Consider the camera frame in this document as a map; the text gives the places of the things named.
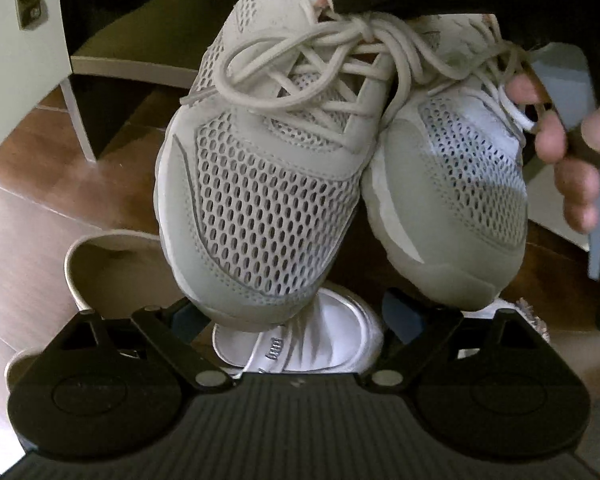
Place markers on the white mesh sneaker pink lining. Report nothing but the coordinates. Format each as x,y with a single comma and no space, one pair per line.
260,200
445,185

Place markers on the person's right hand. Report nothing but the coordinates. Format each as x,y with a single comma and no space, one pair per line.
580,195

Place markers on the cream patent loafer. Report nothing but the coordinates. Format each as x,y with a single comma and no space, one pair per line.
125,280
330,330

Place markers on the shoe cabinet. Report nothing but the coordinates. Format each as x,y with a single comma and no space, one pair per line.
130,67

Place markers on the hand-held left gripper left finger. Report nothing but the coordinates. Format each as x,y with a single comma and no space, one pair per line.
182,315

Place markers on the white cabinet door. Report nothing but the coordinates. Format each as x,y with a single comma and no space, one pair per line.
20,100

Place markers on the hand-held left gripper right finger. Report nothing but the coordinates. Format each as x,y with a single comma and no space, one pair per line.
400,315

